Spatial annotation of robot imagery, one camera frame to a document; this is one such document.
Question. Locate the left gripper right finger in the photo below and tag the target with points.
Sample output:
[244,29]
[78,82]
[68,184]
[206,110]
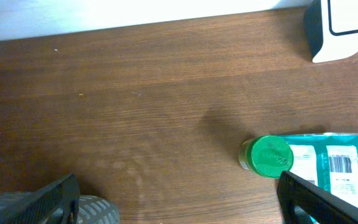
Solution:
[302,202]

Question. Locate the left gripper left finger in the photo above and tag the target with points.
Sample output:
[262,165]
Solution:
[57,202]

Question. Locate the green white wipes pack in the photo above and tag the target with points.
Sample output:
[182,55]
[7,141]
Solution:
[334,163]

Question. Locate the green lid jar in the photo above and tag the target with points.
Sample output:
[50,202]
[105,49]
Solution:
[266,156]

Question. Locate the white barcode scanner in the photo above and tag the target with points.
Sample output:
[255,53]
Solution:
[331,29]

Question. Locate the grey plastic mesh basket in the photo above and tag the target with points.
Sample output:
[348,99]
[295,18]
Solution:
[92,209]

